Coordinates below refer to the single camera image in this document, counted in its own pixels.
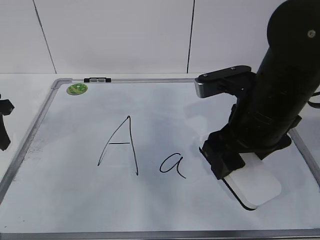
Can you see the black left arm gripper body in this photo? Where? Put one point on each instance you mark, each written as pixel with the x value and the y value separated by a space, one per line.
pixel 6 107

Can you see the black hanging clip on frame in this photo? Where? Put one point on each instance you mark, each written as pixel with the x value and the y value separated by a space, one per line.
pixel 97 80

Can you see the white board eraser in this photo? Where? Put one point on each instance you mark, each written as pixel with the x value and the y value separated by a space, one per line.
pixel 245 177

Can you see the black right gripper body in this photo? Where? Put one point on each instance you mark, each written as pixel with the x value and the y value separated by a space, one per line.
pixel 262 117

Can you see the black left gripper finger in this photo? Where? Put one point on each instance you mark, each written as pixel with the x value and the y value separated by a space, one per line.
pixel 4 138

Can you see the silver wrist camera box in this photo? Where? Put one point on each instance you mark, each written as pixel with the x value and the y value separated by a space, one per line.
pixel 234 80

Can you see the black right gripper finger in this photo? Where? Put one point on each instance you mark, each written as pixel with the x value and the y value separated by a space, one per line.
pixel 225 160
pixel 284 142

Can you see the white board with grey frame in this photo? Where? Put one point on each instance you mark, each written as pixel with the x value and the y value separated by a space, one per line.
pixel 122 161

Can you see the green round magnet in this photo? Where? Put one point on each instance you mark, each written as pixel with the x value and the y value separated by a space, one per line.
pixel 77 89

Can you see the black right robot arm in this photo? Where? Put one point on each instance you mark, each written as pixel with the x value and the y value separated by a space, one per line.
pixel 294 46

